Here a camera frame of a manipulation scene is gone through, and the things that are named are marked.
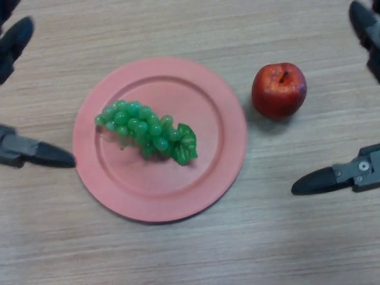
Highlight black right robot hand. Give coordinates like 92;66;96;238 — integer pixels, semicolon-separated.
290;0;380;196

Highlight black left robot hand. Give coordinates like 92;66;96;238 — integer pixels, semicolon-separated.
0;0;77;169

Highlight green grape bunch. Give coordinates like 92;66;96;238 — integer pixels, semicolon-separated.
94;99;199;166

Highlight pink round plate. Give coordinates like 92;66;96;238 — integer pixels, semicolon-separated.
72;56;248;223

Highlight red apple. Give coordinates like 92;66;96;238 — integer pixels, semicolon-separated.
251;62;308;121

